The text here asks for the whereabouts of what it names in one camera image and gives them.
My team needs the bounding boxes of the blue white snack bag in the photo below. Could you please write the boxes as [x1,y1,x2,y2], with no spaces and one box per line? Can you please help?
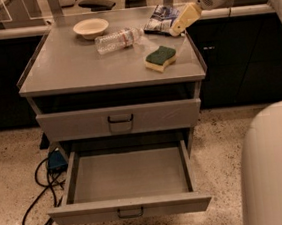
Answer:
[143,5,180,37]

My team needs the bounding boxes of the clear plastic water bottle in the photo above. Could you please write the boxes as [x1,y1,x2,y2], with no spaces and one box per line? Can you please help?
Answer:
[94,27,144,55]

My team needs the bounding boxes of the black floor cable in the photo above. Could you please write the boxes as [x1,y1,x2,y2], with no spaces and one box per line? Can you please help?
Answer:
[14,155,72,225]

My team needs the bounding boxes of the white paper bowl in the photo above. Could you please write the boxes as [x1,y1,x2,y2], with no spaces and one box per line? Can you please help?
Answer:
[73,18,109,40]

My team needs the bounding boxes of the closed grey upper drawer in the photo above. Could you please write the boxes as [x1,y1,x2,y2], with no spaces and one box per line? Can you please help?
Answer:
[36,99,201,142]

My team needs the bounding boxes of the blue power box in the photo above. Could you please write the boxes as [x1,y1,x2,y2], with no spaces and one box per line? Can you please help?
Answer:
[47,150,68,173]

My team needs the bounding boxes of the open grey lower drawer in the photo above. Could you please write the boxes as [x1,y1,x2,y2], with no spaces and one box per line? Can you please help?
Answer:
[48,140,211,225]

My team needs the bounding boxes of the green and yellow sponge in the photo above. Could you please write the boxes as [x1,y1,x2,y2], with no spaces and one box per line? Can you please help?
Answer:
[145,46,176,72]

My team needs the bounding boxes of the grey metal drawer cabinet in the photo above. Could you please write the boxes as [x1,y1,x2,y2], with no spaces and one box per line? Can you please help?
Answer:
[10,1,223,225]

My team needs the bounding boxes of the black office chair armrest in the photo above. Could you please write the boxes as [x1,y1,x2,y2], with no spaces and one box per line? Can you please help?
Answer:
[78,0,116,12]

